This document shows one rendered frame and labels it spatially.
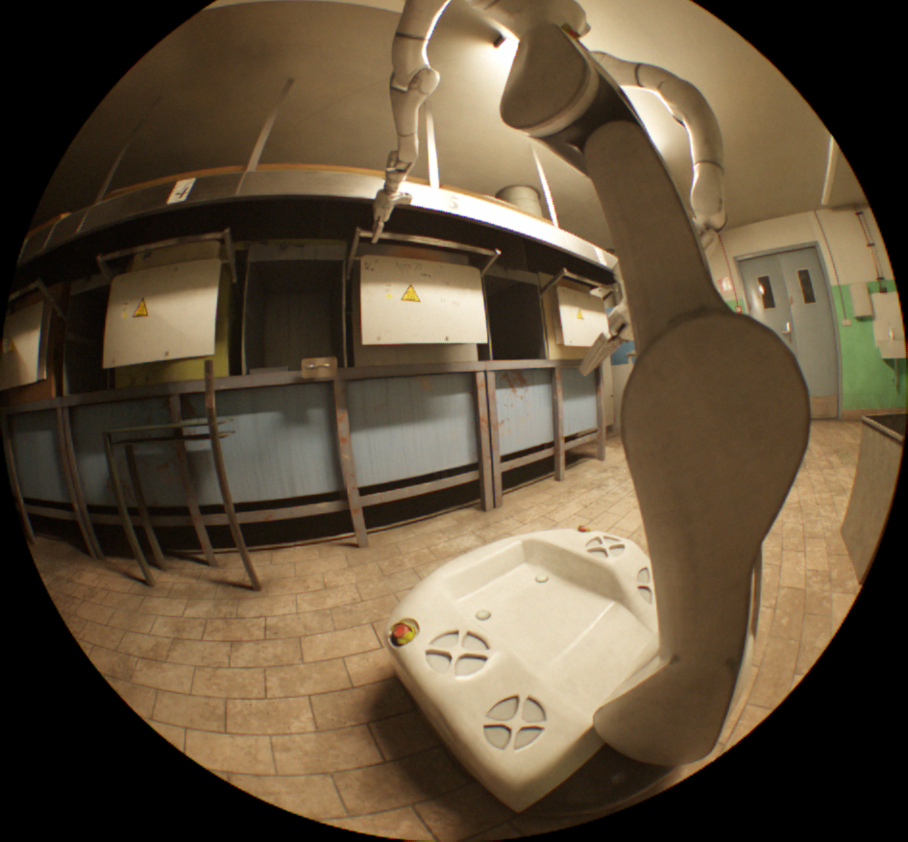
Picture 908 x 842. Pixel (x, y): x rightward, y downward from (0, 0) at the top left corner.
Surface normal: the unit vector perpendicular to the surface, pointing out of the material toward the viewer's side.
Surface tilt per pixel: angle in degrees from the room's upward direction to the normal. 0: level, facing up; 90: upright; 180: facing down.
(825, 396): 90
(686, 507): 90
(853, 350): 90
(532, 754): 38
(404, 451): 90
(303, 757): 0
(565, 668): 16
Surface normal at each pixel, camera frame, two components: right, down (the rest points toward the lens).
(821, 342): -0.87, 0.07
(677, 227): -0.70, 0.06
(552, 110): -0.74, 0.46
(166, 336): 0.48, -0.03
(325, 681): -0.08, -1.00
